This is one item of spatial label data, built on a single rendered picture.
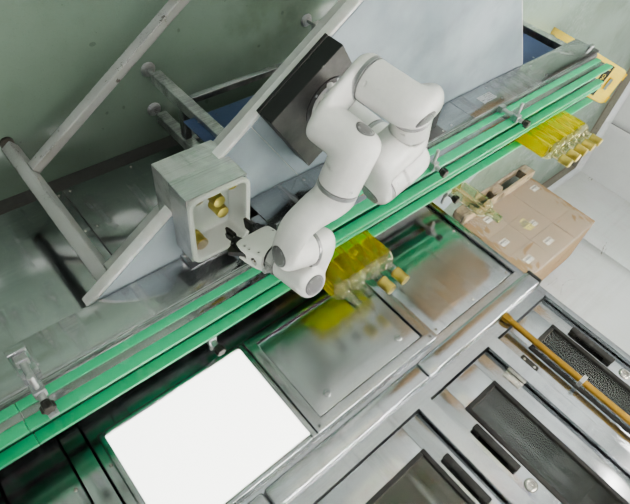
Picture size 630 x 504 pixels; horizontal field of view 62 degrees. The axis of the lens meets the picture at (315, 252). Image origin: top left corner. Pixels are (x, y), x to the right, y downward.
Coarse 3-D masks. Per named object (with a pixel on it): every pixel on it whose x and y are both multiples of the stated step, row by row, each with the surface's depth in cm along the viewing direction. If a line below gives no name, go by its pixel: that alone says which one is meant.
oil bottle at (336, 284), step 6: (330, 264) 152; (330, 270) 151; (336, 270) 151; (330, 276) 149; (336, 276) 149; (342, 276) 150; (330, 282) 148; (336, 282) 148; (342, 282) 148; (348, 282) 149; (324, 288) 152; (330, 288) 149; (336, 288) 147; (342, 288) 147; (348, 288) 148; (330, 294) 151; (336, 294) 148; (342, 294) 148
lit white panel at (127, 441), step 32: (192, 384) 140; (224, 384) 141; (256, 384) 142; (160, 416) 134; (192, 416) 134; (224, 416) 135; (256, 416) 136; (288, 416) 137; (128, 448) 128; (160, 448) 129; (192, 448) 129; (224, 448) 130; (256, 448) 131; (288, 448) 132; (160, 480) 124; (192, 480) 125; (224, 480) 125
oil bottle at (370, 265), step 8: (352, 240) 159; (344, 248) 156; (352, 248) 157; (360, 248) 157; (352, 256) 155; (360, 256) 155; (368, 256) 155; (360, 264) 153; (368, 264) 153; (376, 264) 154; (368, 272) 153
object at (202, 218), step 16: (208, 192) 122; (224, 192) 136; (240, 192) 133; (192, 208) 120; (208, 208) 136; (240, 208) 137; (192, 224) 124; (208, 224) 140; (224, 224) 144; (240, 224) 142; (192, 240) 128; (208, 240) 140; (224, 240) 141; (192, 256) 134; (208, 256) 137
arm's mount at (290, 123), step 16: (320, 48) 125; (336, 48) 124; (304, 64) 126; (320, 64) 124; (336, 64) 126; (288, 80) 127; (304, 80) 124; (320, 80) 126; (336, 80) 130; (272, 96) 127; (288, 96) 125; (304, 96) 126; (272, 112) 125; (288, 112) 126; (304, 112) 130; (272, 128) 134; (288, 128) 130; (304, 128) 134; (288, 144) 138; (304, 144) 139; (304, 160) 144
